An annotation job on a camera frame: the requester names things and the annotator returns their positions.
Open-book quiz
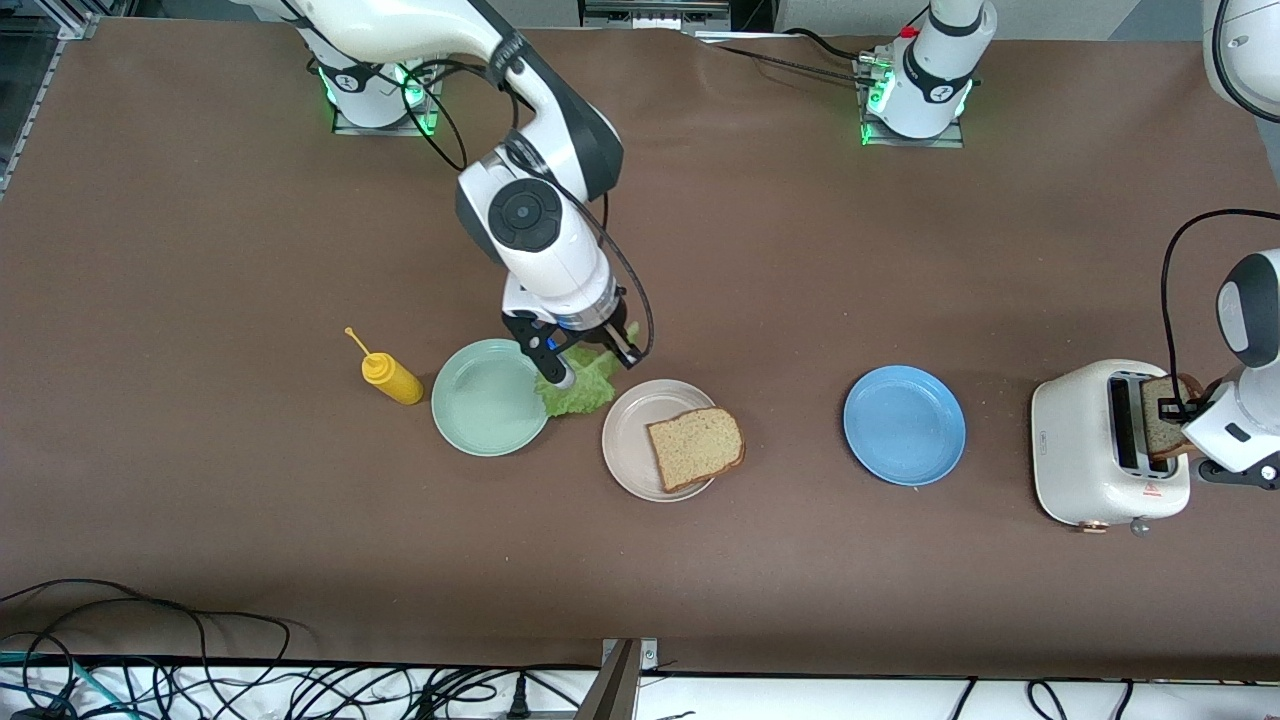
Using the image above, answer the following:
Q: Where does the white two-slot toaster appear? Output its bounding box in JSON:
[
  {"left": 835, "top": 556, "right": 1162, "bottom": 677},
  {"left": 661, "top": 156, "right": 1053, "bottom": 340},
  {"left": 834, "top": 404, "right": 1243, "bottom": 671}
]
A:
[{"left": 1030, "top": 358, "right": 1193, "bottom": 538}]

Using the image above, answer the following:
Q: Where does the teal cable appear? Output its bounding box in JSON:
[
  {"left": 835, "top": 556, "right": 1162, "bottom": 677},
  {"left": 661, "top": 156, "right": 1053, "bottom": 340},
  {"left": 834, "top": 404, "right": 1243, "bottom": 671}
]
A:
[{"left": 0, "top": 650, "right": 106, "bottom": 716}]

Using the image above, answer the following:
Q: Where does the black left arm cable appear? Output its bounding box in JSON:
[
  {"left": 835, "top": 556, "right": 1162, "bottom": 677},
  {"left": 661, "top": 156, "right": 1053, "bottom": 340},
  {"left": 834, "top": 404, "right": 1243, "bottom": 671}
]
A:
[{"left": 1160, "top": 208, "right": 1280, "bottom": 421}]

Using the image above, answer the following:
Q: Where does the grey metal bracket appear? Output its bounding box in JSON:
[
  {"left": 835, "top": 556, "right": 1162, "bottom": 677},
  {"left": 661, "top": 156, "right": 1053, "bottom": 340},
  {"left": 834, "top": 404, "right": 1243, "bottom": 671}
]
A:
[{"left": 575, "top": 638, "right": 661, "bottom": 720}]

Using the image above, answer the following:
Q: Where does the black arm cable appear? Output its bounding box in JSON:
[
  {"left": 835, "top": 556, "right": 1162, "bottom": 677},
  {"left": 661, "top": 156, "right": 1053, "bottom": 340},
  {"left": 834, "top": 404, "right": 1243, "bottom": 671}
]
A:
[
  {"left": 1160, "top": 208, "right": 1280, "bottom": 421},
  {"left": 395, "top": 55, "right": 656, "bottom": 366}
]

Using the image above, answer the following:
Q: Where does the white shelf board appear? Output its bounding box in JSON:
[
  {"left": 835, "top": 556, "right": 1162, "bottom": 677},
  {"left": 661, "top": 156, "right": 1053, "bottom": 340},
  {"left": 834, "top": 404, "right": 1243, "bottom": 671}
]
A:
[{"left": 0, "top": 655, "right": 1280, "bottom": 720}]

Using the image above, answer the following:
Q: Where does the aluminium frame with clear panel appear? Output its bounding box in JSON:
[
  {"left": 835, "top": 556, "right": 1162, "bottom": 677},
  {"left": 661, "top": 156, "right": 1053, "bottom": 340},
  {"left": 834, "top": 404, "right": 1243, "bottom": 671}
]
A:
[{"left": 0, "top": 0, "right": 101, "bottom": 201}]

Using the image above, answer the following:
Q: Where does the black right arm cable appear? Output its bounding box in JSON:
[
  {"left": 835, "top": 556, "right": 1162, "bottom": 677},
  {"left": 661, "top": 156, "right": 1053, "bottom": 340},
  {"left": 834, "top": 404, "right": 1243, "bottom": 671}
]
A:
[{"left": 395, "top": 55, "right": 656, "bottom": 366}]

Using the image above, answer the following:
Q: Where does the aluminium frame profile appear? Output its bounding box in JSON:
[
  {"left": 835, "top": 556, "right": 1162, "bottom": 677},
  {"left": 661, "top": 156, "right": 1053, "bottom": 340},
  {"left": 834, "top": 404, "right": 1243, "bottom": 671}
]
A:
[{"left": 578, "top": 0, "right": 733, "bottom": 31}]

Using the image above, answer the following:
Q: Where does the yellow mustard squeeze bottle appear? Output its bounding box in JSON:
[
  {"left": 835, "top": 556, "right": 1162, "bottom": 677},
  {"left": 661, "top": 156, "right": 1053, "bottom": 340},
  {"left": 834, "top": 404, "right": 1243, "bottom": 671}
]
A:
[{"left": 344, "top": 326, "right": 425, "bottom": 406}]

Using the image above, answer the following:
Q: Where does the brown bread slice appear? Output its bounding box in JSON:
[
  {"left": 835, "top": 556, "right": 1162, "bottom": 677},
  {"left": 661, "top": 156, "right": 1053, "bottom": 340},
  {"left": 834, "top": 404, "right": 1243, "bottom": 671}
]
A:
[
  {"left": 1140, "top": 375, "right": 1206, "bottom": 461},
  {"left": 645, "top": 406, "right": 747, "bottom": 494}
]

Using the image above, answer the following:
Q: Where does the black cable on table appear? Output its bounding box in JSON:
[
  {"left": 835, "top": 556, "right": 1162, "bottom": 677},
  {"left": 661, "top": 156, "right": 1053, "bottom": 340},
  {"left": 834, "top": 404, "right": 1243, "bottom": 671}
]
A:
[{"left": 695, "top": 28, "right": 881, "bottom": 86}]

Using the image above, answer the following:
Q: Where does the pale green plate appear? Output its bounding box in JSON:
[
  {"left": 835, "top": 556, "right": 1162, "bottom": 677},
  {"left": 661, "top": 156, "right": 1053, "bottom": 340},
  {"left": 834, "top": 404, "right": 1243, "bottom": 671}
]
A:
[{"left": 431, "top": 338, "right": 555, "bottom": 458}]

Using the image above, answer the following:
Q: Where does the beige plate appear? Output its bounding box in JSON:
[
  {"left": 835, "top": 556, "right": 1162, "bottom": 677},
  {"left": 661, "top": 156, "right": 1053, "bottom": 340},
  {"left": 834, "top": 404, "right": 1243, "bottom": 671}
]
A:
[{"left": 601, "top": 378, "right": 728, "bottom": 502}]

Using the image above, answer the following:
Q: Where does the long black looped cable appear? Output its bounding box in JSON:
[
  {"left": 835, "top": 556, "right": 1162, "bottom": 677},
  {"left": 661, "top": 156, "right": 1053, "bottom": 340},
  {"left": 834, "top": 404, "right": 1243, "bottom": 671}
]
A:
[{"left": 0, "top": 578, "right": 293, "bottom": 720}]

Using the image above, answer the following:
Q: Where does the blue plate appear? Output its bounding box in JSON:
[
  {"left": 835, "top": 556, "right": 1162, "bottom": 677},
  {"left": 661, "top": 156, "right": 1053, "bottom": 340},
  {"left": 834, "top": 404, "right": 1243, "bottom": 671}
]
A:
[{"left": 843, "top": 365, "right": 967, "bottom": 488}]

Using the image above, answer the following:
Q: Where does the green lettuce leaf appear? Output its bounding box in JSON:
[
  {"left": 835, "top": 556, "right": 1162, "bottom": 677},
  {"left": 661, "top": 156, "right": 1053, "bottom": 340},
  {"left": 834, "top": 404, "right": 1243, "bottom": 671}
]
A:
[{"left": 535, "top": 320, "right": 641, "bottom": 419}]

